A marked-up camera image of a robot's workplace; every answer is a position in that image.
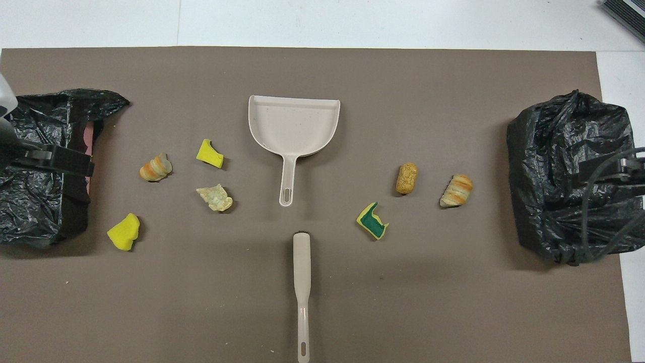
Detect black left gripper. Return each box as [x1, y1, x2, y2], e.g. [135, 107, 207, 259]
[0, 120, 95, 176]

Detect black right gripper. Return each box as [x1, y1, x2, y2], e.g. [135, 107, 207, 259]
[579, 147, 645, 195]

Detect striped bread roll toy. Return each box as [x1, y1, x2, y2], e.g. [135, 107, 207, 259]
[439, 174, 474, 208]
[139, 153, 173, 183]

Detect chunky yellow sponge piece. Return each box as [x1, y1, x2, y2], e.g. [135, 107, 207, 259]
[107, 213, 141, 252]

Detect notched yellow sponge piece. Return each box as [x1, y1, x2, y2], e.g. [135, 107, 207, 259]
[196, 139, 225, 169]

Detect pale foam lump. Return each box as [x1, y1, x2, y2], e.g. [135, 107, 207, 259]
[196, 184, 234, 212]

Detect golden brown bread toy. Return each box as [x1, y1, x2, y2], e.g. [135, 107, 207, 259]
[396, 162, 419, 195]

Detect beige plastic dustpan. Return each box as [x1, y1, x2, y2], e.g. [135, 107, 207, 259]
[248, 95, 341, 207]

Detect green and yellow sponge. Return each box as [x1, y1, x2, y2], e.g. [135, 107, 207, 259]
[356, 202, 390, 241]

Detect beige hand brush black bristles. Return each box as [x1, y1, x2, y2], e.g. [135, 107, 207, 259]
[293, 232, 311, 363]

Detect pink bin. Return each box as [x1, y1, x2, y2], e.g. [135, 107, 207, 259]
[83, 121, 96, 195]

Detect black trash bag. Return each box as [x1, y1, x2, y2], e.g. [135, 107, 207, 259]
[0, 89, 131, 249]
[506, 90, 645, 266]

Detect black ribbed device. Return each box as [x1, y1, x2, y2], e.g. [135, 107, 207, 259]
[601, 0, 645, 43]

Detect brown table mat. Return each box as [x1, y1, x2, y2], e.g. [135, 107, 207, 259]
[0, 47, 633, 363]

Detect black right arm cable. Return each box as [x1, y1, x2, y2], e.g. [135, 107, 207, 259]
[579, 146, 645, 263]

